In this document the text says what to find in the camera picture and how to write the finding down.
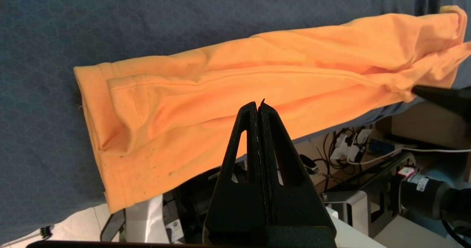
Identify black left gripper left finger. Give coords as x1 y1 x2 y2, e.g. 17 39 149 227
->
203 102 267 247

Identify brown bed base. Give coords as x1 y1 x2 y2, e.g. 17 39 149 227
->
375 101 471 150

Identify white power strip with plugs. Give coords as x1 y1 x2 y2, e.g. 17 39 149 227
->
330 128 373 164

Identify tangled black cables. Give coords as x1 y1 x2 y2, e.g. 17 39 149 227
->
299 128 372 194

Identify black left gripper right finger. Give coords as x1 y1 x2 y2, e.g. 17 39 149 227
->
259 99 337 247

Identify yellow printed t-shirt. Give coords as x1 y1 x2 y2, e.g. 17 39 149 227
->
74 5 471 213

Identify grey metal case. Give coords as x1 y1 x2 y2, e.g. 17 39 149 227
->
321 152 417 238

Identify black cylinder with label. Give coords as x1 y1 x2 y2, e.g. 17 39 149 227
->
397 166 471 226

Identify thin white cable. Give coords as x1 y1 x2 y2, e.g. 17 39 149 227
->
348 146 471 166

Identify dark blue bed sheet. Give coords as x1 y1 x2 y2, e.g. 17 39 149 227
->
0 0 471 237

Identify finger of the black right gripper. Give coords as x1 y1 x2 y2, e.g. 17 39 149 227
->
411 85 471 105
423 95 471 122

